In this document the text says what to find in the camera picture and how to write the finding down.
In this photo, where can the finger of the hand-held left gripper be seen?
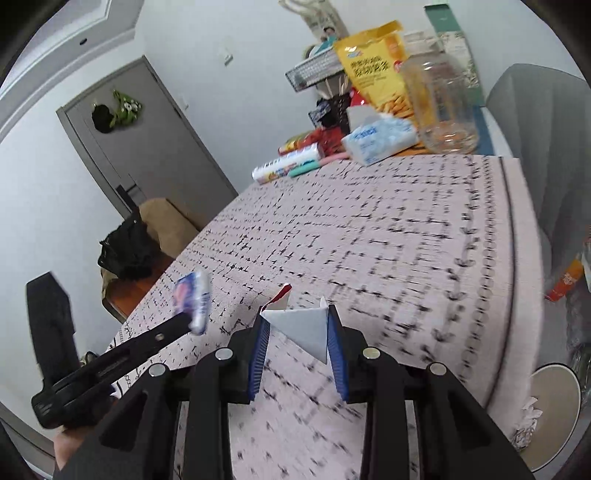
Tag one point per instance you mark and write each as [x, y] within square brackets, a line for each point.
[157, 339]

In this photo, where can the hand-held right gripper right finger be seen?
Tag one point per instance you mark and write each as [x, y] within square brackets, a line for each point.
[337, 367]

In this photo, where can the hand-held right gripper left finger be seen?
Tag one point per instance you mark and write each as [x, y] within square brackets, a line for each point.
[258, 357]

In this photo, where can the white paper piece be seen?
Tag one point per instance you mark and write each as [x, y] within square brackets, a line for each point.
[304, 332]

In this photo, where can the blue snack wrapper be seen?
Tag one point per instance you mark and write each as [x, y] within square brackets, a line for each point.
[194, 300]

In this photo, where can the red white wrapper scrap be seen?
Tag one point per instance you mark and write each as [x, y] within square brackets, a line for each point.
[281, 296]

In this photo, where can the white tissue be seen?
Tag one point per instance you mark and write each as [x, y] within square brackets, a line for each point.
[533, 407]

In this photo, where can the printed paper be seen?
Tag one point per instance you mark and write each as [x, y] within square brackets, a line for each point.
[525, 436]

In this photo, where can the white waste bin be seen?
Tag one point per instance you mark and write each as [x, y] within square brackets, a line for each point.
[556, 392]

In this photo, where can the person's left hand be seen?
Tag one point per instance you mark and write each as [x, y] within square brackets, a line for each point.
[69, 447]

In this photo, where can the wooden side table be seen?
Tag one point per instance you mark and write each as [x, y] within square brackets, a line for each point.
[134, 295]

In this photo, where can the black bag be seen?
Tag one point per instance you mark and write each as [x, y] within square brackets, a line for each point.
[124, 254]

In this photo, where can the brown chair cover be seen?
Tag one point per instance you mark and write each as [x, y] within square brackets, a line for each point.
[168, 226]

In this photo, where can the patterned pink tablecloth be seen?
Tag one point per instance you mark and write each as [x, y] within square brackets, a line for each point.
[369, 230]

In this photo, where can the grey door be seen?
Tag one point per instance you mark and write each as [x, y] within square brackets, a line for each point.
[138, 152]

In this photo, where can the cling film box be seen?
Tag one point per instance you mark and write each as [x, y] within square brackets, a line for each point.
[286, 168]

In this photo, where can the teal pen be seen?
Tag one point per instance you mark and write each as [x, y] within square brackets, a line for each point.
[304, 167]

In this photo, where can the pink pen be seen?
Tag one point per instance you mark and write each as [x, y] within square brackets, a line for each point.
[334, 159]

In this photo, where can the black hanging item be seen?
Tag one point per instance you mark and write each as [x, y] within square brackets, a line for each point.
[102, 119]

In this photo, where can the red snack pack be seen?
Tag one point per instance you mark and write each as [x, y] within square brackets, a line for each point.
[323, 140]

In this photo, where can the soft tissue pack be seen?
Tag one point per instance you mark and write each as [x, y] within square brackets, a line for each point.
[378, 138]

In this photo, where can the green plush toy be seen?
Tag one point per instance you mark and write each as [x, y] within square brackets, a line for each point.
[127, 108]

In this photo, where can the orange packet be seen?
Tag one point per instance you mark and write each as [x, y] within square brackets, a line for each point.
[565, 281]

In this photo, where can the dark blue small pack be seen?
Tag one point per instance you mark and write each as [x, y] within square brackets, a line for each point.
[318, 113]

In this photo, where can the black mesh pen holder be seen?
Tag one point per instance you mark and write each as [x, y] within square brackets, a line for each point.
[339, 108]

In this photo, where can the red round ornament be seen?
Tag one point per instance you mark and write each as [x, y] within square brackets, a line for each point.
[355, 96]

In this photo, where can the clear plastic jar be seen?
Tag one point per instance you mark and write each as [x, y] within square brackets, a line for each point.
[438, 101]

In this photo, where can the yellow snack bag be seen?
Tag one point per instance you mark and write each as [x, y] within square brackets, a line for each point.
[374, 69]

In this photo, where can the grey chair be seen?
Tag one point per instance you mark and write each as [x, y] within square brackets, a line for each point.
[540, 138]

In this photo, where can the tall green box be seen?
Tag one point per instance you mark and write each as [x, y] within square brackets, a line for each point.
[455, 46]

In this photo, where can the printed tote bag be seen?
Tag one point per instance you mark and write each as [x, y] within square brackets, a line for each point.
[323, 18]

